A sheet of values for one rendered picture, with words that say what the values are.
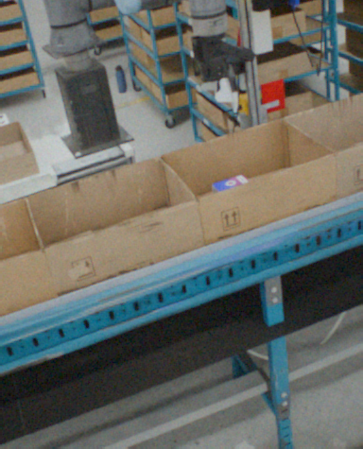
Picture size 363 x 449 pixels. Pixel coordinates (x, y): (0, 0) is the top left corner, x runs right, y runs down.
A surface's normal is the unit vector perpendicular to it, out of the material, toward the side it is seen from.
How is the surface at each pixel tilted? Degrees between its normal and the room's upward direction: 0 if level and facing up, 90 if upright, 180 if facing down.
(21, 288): 91
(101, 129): 90
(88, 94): 90
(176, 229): 90
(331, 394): 0
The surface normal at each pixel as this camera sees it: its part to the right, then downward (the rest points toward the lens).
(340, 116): 0.34, 0.43
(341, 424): -0.16, -0.85
